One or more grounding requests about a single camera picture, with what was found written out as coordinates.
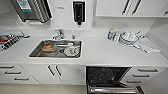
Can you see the open steel dishwasher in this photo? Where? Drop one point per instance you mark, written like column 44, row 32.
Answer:
column 113, row 78

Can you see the white counter cabinet row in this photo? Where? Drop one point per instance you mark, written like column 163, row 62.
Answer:
column 40, row 73

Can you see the steel sink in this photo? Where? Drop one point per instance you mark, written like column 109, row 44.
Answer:
column 55, row 53

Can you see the chrome faucet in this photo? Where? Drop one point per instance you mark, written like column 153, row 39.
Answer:
column 59, row 34

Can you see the silver paper towel dispenser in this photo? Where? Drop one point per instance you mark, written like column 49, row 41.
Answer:
column 31, row 10

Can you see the blue dish soap bottle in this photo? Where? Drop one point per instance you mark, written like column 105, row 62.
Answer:
column 111, row 34

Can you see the stack of white dishes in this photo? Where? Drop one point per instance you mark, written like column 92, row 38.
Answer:
column 129, row 37

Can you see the dish drying rack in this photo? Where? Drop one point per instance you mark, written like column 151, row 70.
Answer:
column 10, row 39

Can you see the white wall cabinet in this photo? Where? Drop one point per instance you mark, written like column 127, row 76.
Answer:
column 133, row 7

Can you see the black soap dispenser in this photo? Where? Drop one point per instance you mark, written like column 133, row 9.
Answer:
column 78, row 12

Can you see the white cup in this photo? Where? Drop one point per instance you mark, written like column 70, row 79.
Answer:
column 72, row 50

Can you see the white wall outlet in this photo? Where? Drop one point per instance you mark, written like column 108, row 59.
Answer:
column 94, row 23

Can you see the orange bowl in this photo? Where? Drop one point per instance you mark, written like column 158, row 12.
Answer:
column 49, row 47

